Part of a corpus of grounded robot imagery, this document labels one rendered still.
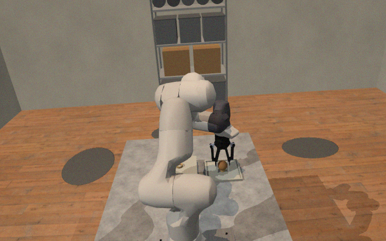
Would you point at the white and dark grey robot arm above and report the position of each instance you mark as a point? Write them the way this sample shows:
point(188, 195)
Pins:
point(182, 108)

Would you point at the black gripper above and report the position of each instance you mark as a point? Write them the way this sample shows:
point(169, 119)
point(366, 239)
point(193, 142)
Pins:
point(222, 143)

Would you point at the brown ball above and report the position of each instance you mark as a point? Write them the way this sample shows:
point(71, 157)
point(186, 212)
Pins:
point(222, 165)

